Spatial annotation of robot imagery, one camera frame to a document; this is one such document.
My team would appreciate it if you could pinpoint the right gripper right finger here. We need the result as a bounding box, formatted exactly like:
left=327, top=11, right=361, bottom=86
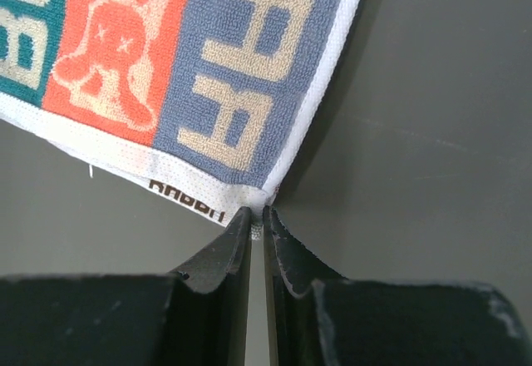
left=263, top=207, right=531, bottom=365

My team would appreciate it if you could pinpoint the beige rabbit letter towel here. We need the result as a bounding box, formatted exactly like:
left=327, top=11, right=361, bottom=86
left=1, top=0, right=361, bottom=225

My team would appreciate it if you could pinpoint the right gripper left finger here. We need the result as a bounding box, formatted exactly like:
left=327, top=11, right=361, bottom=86
left=1, top=207, right=252, bottom=365

